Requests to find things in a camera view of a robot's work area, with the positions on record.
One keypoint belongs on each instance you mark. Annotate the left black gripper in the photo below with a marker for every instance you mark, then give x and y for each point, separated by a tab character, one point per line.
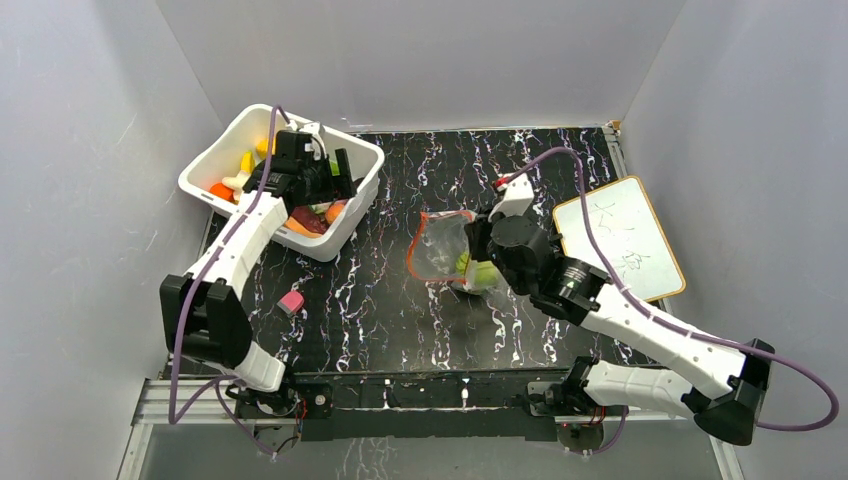
342	187

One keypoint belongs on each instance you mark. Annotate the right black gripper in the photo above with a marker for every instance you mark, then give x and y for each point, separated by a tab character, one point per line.
477	240

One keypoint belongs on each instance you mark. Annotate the green toy cabbage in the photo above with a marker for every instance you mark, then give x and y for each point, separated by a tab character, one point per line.
476	277

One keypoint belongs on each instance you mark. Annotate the clear orange-zip bag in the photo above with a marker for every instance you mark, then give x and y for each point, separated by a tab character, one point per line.
438	242

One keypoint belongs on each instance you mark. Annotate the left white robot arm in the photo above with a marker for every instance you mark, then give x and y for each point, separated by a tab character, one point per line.
203	317

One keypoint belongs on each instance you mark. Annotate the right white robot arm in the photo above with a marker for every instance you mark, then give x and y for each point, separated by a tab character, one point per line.
721	388

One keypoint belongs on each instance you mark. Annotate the orange toy peach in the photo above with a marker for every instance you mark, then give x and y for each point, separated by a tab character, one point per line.
334	211

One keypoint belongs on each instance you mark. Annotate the yellow toy bell pepper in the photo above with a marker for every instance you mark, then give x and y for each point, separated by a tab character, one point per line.
265	148

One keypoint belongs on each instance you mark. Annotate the white toy mushroom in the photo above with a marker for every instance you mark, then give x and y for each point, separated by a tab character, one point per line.
237	182

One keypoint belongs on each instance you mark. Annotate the black marble table mat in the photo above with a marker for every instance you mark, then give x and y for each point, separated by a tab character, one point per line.
363	311

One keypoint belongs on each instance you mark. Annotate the orange toy carrot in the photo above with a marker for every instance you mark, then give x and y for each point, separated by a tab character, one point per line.
222	191

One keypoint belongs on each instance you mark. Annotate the pink eraser block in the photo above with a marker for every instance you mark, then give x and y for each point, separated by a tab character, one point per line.
291	303

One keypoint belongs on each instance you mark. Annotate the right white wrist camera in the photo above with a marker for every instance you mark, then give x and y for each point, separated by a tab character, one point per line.
515	195

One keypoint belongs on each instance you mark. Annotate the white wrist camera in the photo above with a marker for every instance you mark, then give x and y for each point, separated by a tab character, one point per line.
515	195
314	130

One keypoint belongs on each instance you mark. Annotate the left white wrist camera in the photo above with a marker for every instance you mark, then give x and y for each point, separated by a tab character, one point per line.
314	130

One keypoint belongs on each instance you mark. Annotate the small whiteboard wooden frame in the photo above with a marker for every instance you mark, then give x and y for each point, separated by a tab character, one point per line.
631	237

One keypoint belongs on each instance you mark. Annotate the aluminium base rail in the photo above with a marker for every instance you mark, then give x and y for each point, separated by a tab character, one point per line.
323	407

